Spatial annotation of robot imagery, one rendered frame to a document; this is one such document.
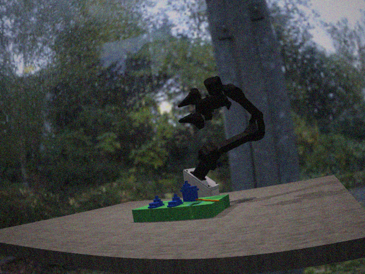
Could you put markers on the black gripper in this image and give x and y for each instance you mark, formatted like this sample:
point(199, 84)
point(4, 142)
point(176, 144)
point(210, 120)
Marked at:
point(201, 105)

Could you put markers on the green flat plate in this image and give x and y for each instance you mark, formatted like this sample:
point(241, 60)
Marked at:
point(179, 210)

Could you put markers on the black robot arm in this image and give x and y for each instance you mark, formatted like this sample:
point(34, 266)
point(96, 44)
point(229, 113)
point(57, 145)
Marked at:
point(210, 152)

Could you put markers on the blue micro servo with orange cable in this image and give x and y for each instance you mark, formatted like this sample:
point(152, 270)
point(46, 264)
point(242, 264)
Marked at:
point(189, 193)

